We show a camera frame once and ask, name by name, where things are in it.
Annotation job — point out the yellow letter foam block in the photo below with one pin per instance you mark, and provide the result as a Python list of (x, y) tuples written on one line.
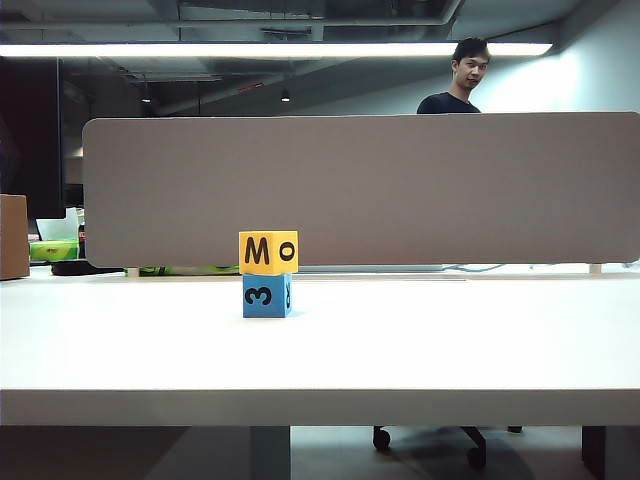
[(267, 252)]

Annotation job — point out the blue number foam block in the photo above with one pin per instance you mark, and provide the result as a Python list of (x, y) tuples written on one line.
[(265, 296)]

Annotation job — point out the desk divider panel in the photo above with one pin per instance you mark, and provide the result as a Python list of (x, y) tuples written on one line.
[(400, 190)]

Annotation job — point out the green strip packaging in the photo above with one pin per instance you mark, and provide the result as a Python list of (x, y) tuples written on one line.
[(190, 269)]

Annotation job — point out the small pendant lamp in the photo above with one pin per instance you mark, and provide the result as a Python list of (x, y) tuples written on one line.
[(145, 98), (285, 96)]

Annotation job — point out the man in dark shirt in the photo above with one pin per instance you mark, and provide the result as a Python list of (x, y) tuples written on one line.
[(450, 102)]

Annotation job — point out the divider support foot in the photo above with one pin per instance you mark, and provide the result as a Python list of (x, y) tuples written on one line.
[(596, 268), (132, 271)]

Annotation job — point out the grey table leg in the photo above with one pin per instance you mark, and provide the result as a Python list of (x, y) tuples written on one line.
[(270, 452), (594, 450)]

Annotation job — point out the long ceiling strip light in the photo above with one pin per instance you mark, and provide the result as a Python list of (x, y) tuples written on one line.
[(200, 49)]

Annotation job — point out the black flat object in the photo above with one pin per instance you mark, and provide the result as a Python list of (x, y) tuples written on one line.
[(85, 268)]

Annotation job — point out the dark cola bottle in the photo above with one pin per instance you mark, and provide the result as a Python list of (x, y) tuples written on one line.
[(82, 242)]

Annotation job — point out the black office chair base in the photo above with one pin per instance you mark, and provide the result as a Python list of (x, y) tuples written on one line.
[(477, 442)]

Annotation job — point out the white paper bag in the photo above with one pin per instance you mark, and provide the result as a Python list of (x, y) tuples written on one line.
[(60, 225)]

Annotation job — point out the green box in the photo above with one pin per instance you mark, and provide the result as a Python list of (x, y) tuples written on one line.
[(54, 249)]

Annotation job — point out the brown cardboard box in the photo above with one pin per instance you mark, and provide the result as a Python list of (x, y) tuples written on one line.
[(14, 235)]

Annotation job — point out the dark monitor screen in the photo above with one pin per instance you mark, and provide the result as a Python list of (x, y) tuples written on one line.
[(30, 135)]

